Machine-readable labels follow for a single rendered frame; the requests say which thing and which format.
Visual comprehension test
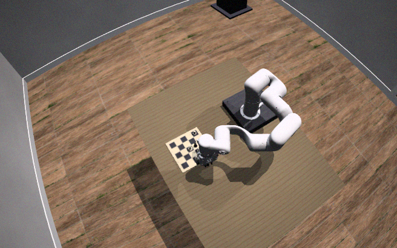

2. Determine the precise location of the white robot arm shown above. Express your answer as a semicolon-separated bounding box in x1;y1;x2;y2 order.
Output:
196;68;301;158

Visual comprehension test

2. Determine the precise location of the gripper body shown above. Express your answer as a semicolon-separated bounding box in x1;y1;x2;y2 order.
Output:
197;153;217;166

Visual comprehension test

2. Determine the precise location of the chessboard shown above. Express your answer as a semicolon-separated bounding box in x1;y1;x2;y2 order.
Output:
166;127;202;173

